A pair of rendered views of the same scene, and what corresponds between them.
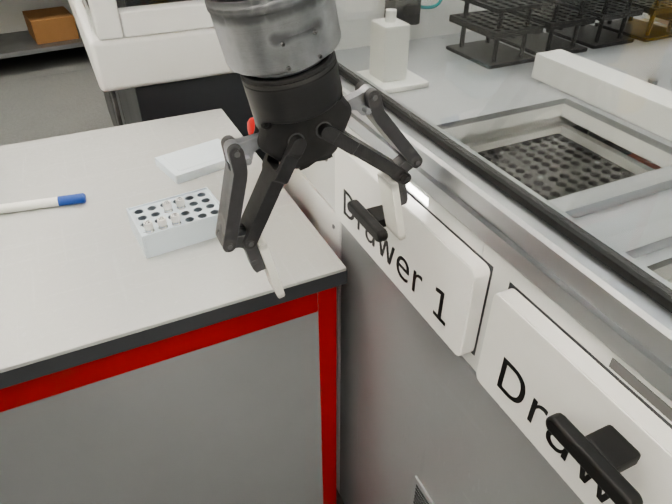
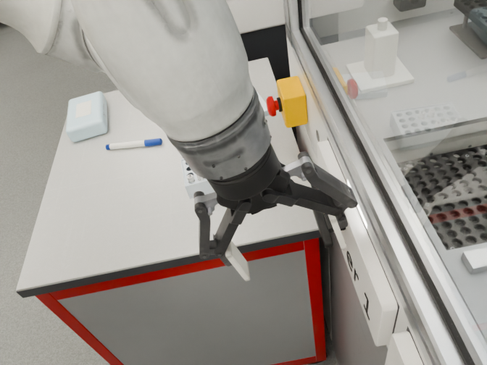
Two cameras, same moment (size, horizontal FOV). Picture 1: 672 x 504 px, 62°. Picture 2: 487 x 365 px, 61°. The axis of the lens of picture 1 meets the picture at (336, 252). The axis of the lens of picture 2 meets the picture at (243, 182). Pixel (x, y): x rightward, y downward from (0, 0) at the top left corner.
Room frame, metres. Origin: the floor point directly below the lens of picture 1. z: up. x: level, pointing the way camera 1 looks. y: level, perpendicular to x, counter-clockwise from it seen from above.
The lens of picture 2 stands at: (0.15, -0.11, 1.37)
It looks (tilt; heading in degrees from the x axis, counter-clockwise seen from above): 46 degrees down; 28
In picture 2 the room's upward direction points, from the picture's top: 14 degrees counter-clockwise
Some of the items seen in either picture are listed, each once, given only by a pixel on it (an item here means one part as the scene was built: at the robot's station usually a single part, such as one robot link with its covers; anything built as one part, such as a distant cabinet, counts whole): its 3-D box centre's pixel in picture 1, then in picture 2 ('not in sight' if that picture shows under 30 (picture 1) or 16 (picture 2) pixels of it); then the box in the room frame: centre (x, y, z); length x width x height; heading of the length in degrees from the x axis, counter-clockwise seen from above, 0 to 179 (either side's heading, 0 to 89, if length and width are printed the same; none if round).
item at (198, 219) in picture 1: (178, 220); (214, 170); (0.69, 0.23, 0.78); 0.12 x 0.08 x 0.04; 121
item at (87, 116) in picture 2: not in sight; (87, 115); (0.82, 0.65, 0.78); 0.15 x 0.10 x 0.04; 32
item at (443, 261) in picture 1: (396, 235); (349, 232); (0.51, -0.07, 0.87); 0.29 x 0.02 x 0.11; 25
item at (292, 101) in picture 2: not in sight; (290, 102); (0.80, 0.09, 0.88); 0.07 x 0.05 x 0.07; 25
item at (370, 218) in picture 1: (376, 217); (330, 222); (0.50, -0.04, 0.91); 0.07 x 0.04 x 0.01; 25
